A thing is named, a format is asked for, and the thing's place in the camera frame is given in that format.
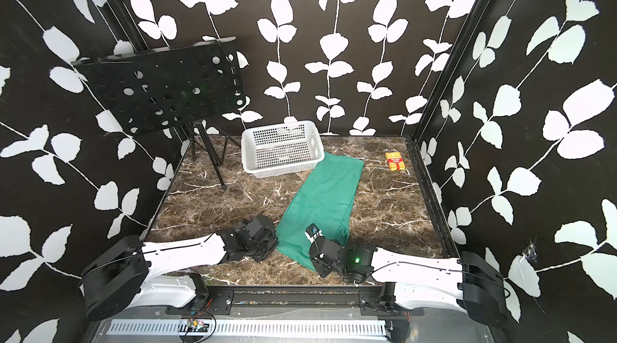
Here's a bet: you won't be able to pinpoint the green long pants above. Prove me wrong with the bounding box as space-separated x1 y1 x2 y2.
276 153 364 270

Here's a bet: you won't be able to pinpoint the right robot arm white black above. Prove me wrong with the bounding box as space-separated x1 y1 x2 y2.
306 226 510 328

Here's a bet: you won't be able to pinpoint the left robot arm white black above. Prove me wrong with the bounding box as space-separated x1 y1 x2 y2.
80 215 278 321

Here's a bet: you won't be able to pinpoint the white plastic basket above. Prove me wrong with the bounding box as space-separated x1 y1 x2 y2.
241 121 325 178

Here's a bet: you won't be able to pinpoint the small green circuit board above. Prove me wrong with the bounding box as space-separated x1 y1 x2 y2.
178 319 210 336

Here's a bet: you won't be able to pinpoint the yellow red small box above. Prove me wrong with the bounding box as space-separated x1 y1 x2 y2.
386 152 406 171

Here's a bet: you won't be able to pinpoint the black perforated music stand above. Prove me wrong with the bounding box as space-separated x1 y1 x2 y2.
73 37 246 169

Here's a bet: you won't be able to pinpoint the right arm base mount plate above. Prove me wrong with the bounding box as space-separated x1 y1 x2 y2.
358 283 425 318

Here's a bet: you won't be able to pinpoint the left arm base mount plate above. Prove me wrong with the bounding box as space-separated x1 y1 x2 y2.
165 287 234 317

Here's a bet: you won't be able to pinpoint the white slotted cable duct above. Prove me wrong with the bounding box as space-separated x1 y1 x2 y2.
104 319 387 339

